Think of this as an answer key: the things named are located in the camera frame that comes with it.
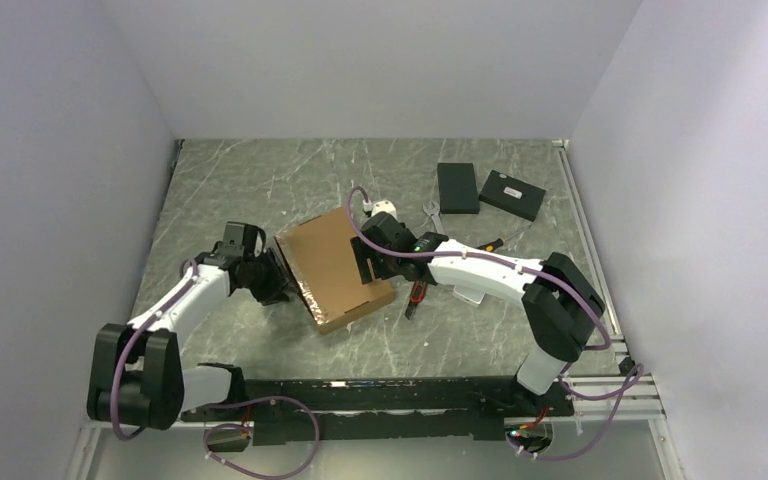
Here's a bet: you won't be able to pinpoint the yellow black screwdriver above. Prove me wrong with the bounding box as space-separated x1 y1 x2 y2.
477 226 530 252

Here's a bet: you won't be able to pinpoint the red utility knife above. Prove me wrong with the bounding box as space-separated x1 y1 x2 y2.
404 280 427 320

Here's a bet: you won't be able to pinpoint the black rectangular box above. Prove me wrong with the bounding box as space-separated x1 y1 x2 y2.
437 163 480 214

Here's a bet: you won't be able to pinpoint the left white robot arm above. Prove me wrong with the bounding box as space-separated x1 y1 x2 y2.
86 222 290 441

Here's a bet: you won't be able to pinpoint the silver open-end wrench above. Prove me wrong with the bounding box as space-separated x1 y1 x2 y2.
423 201 446 235

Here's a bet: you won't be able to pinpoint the brown cardboard express box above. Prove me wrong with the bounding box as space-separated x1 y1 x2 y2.
276 207 395 335

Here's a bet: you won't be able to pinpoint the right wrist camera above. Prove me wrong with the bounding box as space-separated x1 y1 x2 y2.
363 199 398 219

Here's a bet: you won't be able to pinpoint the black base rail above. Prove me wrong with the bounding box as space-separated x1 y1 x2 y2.
181 376 574 446

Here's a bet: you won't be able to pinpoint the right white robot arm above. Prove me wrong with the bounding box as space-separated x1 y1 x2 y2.
350 213 610 415

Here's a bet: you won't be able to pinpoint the black box with label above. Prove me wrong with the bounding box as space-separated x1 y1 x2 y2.
478 170 546 222

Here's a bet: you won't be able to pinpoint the white network switch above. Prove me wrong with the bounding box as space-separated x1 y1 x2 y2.
453 286 485 306

